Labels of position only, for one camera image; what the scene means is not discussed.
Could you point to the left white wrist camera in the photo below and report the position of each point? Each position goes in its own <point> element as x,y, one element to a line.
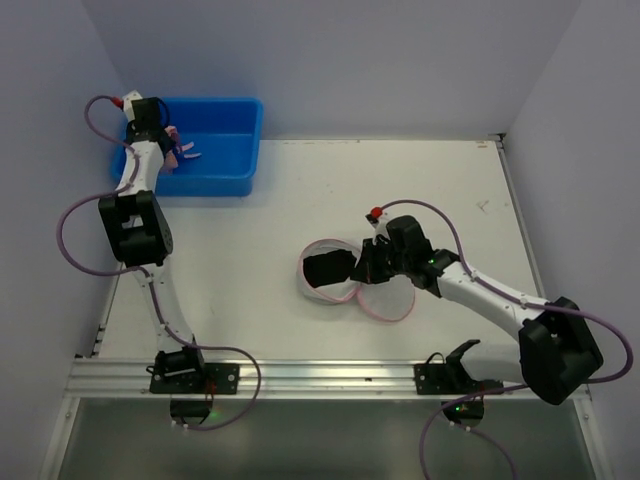
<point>127,104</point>

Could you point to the black garment inside bag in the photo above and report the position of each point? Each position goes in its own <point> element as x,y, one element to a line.
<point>328,268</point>

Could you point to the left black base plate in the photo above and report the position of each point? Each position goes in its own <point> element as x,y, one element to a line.
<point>213,379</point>

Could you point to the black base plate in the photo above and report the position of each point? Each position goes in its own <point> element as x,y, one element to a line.
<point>448,379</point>
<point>213,379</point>

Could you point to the white mesh laundry bag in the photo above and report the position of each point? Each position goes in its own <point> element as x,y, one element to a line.
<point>389,302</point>

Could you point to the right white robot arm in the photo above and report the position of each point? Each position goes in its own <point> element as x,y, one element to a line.
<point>553,350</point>

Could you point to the blue plastic bin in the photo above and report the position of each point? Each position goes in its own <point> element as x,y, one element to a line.
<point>226,131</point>

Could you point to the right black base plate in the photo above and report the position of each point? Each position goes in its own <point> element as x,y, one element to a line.
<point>448,379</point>

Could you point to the aluminium mounting rail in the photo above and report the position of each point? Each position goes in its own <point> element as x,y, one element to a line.
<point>281,380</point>

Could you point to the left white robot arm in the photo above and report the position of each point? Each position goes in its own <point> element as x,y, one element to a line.
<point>141,240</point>

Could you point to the pink bra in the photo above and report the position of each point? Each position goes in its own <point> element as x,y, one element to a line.
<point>179,152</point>

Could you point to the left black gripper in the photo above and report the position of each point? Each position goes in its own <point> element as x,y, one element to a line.
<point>167,142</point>

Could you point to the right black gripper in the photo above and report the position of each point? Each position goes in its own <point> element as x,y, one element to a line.
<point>364,265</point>

